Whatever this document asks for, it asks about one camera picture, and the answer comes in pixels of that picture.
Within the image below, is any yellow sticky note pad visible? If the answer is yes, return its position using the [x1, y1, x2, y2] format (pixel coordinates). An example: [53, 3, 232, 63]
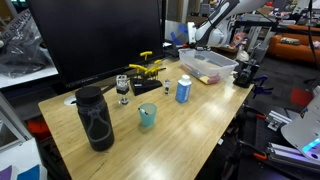
[199, 75, 214, 85]

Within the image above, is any yellow T-handle hex key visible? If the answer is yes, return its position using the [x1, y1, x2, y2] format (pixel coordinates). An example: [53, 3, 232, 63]
[128, 63, 148, 81]
[153, 59, 164, 81]
[144, 66, 167, 81]
[139, 50, 154, 79]

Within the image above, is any grey plastic bag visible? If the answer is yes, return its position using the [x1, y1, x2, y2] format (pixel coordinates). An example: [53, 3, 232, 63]
[0, 9, 54, 79]

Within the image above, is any small clear glass vial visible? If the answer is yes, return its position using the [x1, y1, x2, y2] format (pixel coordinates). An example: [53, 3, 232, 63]
[163, 79, 172, 96]

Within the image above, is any large black monitor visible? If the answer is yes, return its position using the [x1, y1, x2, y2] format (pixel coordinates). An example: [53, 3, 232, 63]
[26, 0, 167, 90]

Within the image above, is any blue spring clamp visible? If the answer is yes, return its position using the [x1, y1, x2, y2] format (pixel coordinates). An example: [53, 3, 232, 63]
[252, 75, 274, 99]

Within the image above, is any black orange bar clamp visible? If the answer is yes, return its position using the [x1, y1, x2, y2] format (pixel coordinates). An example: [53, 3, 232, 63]
[243, 104, 268, 121]
[237, 139, 268, 162]

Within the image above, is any blue white plastic bottle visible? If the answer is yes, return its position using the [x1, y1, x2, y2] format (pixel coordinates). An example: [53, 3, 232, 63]
[175, 74, 193, 104]

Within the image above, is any black insulated water bottle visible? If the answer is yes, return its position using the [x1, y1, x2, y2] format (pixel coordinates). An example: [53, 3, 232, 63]
[74, 86, 116, 153]

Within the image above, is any white robot base blue light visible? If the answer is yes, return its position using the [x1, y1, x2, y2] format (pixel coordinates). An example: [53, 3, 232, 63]
[280, 87, 320, 163]

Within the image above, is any white table cable grommet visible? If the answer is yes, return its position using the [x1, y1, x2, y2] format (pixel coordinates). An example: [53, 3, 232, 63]
[63, 95, 78, 107]

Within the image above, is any clear glass with black base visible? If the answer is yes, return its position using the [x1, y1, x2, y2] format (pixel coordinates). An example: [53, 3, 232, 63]
[115, 74, 131, 106]

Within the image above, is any red crate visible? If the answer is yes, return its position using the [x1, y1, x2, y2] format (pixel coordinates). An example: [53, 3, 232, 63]
[27, 118, 51, 141]

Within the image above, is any short aluminium extrusion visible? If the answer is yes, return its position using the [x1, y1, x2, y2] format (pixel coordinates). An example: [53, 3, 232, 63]
[265, 109, 293, 132]

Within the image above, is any orange red flat panel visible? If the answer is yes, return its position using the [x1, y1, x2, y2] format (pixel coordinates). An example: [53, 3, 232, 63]
[290, 87, 315, 108]

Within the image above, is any black bench vise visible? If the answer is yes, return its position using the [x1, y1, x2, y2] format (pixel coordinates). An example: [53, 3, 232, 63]
[232, 59, 258, 89]

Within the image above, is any clear plastic storage box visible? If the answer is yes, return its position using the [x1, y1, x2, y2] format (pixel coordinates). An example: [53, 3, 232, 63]
[178, 48, 240, 86]

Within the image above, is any teal plastic cup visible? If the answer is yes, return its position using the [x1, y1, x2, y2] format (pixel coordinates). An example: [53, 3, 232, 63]
[138, 102, 158, 128]

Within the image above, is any long aluminium extrusion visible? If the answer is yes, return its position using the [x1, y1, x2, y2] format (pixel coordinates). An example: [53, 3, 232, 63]
[266, 141, 320, 174]

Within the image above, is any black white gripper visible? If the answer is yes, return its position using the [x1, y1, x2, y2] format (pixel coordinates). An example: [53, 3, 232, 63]
[186, 21, 201, 46]

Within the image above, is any orange sofa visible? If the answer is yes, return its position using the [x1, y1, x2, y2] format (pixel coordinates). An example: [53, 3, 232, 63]
[267, 23, 320, 65]

